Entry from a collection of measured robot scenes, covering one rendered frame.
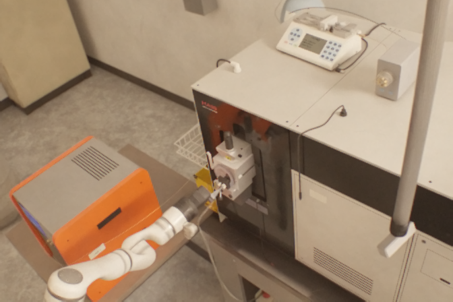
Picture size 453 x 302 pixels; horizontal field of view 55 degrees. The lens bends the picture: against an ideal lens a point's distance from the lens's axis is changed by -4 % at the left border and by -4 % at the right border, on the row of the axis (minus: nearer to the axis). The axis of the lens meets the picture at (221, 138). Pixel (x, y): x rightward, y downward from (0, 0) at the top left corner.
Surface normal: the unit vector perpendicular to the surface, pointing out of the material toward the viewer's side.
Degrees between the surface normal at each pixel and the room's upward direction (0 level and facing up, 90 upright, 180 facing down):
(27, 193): 0
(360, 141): 0
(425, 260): 90
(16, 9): 90
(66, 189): 0
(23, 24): 90
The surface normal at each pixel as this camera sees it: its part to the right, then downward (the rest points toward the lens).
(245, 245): -0.14, -0.76
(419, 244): -0.67, 0.54
